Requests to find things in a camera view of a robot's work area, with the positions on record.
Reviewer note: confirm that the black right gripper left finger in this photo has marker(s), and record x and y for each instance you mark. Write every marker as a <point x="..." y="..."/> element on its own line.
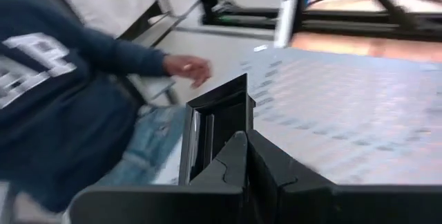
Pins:
<point x="172" y="203"/>

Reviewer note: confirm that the person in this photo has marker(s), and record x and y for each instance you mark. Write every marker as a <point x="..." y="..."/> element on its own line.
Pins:
<point x="52" y="113"/>

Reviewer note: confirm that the black aluminium table frame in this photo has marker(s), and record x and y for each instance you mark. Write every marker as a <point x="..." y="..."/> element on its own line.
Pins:
<point x="345" y="23"/>

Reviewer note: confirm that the person's hand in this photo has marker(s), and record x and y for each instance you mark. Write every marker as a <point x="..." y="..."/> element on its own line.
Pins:
<point x="188" y="68"/>

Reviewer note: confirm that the black small square plate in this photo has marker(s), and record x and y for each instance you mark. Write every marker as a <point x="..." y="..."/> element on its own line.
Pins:
<point x="221" y="113"/>

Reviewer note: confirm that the white upright post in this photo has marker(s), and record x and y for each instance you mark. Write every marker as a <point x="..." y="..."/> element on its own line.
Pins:
<point x="286" y="16"/>

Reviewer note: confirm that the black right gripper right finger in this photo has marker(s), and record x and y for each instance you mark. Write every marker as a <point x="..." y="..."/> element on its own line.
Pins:
<point x="328" y="203"/>

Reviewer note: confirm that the black equipment base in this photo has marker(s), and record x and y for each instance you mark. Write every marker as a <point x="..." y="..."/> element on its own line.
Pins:
<point x="221" y="13"/>

